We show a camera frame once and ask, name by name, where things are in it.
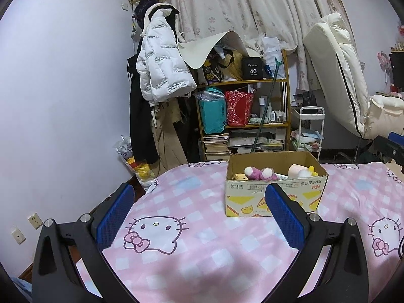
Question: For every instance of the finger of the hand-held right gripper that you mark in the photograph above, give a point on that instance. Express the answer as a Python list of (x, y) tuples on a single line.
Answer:
[(391, 148)]

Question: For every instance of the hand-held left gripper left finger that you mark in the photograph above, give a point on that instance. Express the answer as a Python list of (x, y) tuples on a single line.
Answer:
[(115, 217)]

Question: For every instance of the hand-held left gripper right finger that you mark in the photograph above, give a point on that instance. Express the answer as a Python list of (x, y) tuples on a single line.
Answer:
[(285, 217)]

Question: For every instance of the cardboard box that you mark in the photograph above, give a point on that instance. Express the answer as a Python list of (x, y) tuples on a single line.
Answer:
[(252, 195)]

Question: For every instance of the white fluffy plush toy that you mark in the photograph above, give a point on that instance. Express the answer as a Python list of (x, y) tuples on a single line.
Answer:
[(304, 173)]

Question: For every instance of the pale peach plush toy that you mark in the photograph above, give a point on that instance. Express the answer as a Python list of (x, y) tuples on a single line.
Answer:
[(294, 170)]

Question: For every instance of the purple and white plush toy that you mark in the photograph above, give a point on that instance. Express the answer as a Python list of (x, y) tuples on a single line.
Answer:
[(257, 173)]

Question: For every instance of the yellow plush toy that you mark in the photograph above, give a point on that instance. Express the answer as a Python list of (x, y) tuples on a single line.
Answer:
[(240, 176)]

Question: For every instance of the cream armchair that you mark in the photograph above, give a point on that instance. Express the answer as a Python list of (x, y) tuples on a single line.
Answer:
[(385, 110)]

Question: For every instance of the plastic bag of toys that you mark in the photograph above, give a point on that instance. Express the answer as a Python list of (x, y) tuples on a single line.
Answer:
[(126, 151)]

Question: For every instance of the white trolley cart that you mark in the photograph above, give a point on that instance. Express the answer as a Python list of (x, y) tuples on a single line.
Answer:
[(322, 123)]

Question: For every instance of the black storage container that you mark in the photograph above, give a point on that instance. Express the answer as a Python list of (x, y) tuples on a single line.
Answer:
[(397, 68)]

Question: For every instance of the pile of papers and magazines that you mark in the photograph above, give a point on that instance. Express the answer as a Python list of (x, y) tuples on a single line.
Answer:
[(246, 142)]

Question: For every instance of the pink cartoon cat blanket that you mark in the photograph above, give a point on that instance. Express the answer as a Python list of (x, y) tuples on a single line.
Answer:
[(195, 252)]

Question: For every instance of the pink desk fan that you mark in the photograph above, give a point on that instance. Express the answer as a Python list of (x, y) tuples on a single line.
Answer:
[(383, 60)]

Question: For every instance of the beige coat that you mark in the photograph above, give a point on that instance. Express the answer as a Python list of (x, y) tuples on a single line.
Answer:
[(167, 145)]

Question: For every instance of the black coat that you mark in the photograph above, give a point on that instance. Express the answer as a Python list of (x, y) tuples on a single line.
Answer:
[(139, 126)]

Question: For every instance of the cream folded mattress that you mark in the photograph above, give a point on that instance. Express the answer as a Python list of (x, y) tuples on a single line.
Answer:
[(334, 69)]

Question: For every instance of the dark bag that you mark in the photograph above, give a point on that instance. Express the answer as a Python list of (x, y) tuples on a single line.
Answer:
[(306, 99)]

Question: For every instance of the stack of books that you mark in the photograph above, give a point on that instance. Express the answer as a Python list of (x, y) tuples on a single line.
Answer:
[(216, 146)]

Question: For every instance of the group of small bottles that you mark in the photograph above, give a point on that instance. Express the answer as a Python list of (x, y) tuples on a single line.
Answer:
[(274, 115)]

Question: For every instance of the green pole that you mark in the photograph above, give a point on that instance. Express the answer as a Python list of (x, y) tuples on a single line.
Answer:
[(265, 113)]

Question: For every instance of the red patterned bag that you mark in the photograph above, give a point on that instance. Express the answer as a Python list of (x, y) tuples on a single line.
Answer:
[(238, 109)]

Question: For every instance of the teal bag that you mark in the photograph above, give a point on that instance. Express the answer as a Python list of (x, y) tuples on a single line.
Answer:
[(213, 113)]

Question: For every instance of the wooden shelf unit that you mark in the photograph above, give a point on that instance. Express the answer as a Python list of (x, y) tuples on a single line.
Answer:
[(243, 82)]

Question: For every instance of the white plastic bag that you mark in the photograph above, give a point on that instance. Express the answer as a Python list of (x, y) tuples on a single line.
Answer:
[(272, 53)]

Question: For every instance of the black box with white print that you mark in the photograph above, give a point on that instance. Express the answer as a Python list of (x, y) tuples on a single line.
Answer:
[(252, 68)]

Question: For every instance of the yellow bag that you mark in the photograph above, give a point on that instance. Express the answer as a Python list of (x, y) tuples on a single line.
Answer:
[(233, 68)]

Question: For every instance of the white puffer jacket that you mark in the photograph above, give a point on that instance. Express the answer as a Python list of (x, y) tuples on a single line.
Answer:
[(161, 63)]

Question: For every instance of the black cartoon print bag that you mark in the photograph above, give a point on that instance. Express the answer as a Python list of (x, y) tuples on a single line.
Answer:
[(210, 71)]

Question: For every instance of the curled cream mat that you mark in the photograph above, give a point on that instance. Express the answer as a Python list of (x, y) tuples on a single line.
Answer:
[(197, 53)]

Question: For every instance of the floral curtain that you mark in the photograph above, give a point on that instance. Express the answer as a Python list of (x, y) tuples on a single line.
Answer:
[(236, 6)]

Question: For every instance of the folding chair frame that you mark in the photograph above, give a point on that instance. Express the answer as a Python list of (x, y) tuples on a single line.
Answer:
[(366, 156)]

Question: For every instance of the wall socket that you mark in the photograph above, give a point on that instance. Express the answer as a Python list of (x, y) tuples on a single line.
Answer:
[(18, 235), (34, 220)]

